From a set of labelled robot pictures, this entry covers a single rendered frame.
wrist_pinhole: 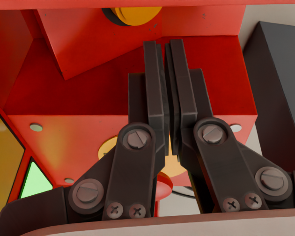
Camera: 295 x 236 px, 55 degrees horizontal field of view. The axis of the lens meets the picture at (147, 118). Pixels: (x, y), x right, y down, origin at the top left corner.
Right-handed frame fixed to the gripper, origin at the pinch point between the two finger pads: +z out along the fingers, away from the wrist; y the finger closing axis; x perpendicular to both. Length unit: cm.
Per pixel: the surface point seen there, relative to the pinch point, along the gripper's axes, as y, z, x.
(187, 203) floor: 27, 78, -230
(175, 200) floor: 17, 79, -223
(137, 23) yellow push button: -1.0, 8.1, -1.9
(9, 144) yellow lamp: -9.5, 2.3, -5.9
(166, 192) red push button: 0.1, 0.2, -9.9
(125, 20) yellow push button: -1.8, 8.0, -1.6
